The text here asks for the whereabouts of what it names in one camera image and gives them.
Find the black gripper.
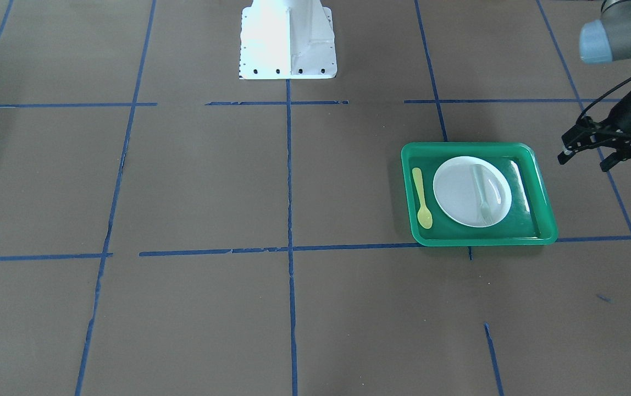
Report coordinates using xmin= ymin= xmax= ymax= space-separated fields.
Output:
xmin=557 ymin=90 xmax=631 ymax=172

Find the pale green plastic fork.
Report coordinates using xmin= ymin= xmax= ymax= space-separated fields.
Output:
xmin=472 ymin=164 xmax=494 ymax=226

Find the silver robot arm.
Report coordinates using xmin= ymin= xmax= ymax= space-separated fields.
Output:
xmin=557 ymin=1 xmax=631 ymax=172

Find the green plastic tray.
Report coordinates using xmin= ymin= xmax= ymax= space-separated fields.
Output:
xmin=401 ymin=142 xmax=558 ymax=246

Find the white round plate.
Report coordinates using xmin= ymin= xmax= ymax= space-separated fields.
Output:
xmin=432 ymin=156 xmax=512 ymax=228

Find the yellow plastic spoon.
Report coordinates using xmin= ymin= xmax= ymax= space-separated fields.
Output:
xmin=412 ymin=167 xmax=434 ymax=229

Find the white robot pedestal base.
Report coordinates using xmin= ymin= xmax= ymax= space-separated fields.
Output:
xmin=239 ymin=1 xmax=338 ymax=80

